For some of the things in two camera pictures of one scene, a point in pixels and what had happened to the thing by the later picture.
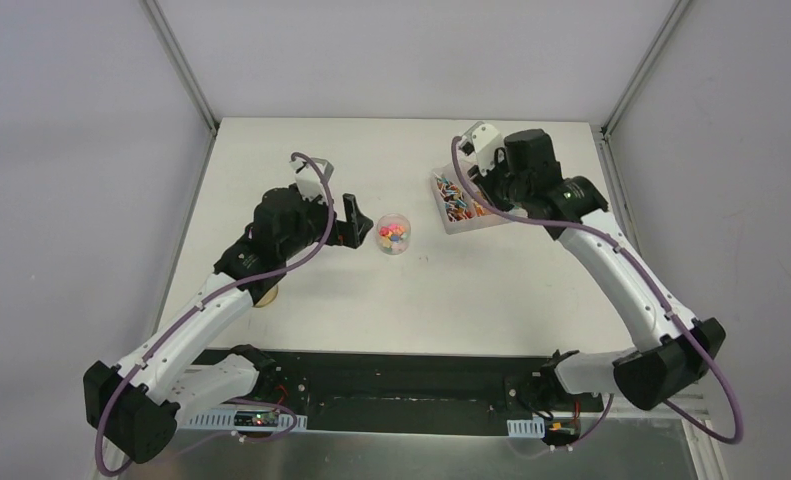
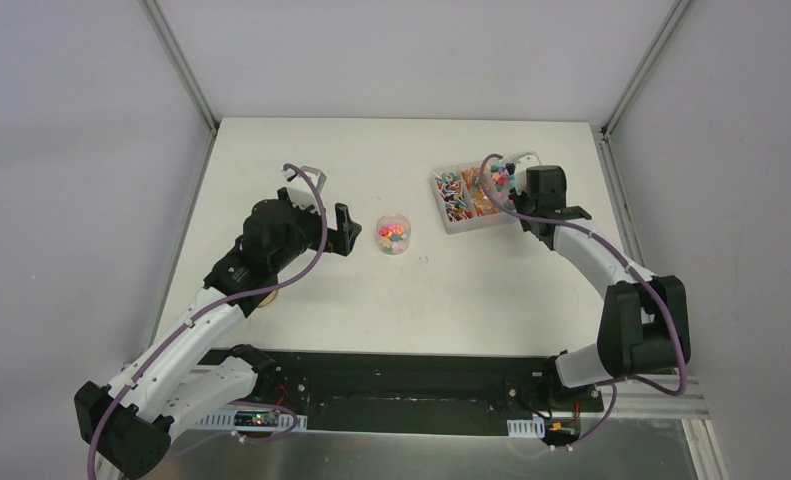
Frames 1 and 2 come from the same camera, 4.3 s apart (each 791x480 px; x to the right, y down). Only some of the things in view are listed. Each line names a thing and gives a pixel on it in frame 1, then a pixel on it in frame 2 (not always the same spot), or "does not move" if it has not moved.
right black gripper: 485,182 to 519,199
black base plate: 412,394 does not move
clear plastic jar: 393,233 does not move
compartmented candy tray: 458,209 does not move
